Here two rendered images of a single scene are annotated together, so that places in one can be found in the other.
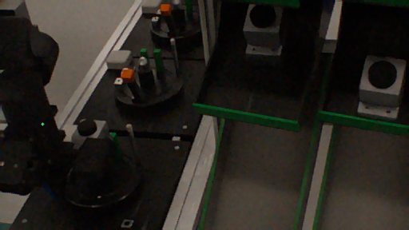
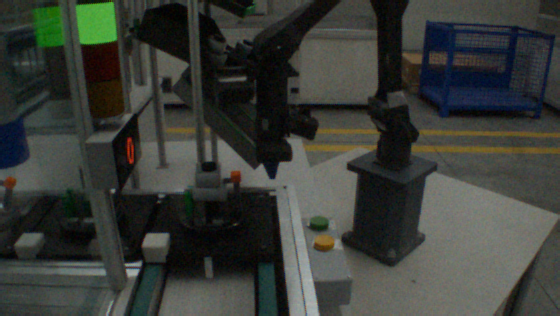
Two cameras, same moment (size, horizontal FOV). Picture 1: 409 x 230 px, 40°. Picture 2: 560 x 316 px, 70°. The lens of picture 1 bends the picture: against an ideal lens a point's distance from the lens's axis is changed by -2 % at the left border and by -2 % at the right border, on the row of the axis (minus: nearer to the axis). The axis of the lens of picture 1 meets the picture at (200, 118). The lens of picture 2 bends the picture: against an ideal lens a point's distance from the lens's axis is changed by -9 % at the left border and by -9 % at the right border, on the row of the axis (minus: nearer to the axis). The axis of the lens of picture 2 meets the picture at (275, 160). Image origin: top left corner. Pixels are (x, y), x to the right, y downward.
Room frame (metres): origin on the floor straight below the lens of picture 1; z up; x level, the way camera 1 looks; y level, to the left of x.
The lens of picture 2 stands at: (0.84, 0.93, 1.43)
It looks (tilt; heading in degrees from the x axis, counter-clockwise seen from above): 23 degrees down; 249
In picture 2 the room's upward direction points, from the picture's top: straight up
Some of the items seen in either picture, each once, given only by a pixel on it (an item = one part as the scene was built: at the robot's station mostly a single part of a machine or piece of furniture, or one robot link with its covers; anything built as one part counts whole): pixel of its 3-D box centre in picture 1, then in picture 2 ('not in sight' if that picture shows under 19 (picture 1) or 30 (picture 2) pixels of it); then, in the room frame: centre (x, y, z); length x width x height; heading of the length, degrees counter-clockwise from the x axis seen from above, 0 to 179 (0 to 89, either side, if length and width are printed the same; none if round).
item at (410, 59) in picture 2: not in sight; (444, 73); (-3.47, -3.71, 0.20); 1.20 x 0.80 x 0.41; 158
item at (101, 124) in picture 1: (93, 138); (204, 180); (0.69, 0.17, 1.06); 0.08 x 0.04 x 0.07; 162
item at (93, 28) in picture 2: not in sight; (96, 22); (0.85, 0.32, 1.38); 0.05 x 0.05 x 0.05
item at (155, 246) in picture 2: (73, 140); (156, 248); (0.80, 0.24, 0.97); 0.05 x 0.05 x 0.04; 72
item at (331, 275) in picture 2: not in sight; (323, 257); (0.50, 0.32, 0.93); 0.21 x 0.07 x 0.06; 72
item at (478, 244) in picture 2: not in sight; (365, 238); (0.32, 0.18, 0.84); 0.90 x 0.70 x 0.03; 23
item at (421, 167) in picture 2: not in sight; (388, 203); (0.30, 0.23, 0.96); 0.15 x 0.15 x 0.20; 23
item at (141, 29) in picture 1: (178, 13); not in sight; (1.16, 0.02, 1.01); 0.24 x 0.24 x 0.13; 72
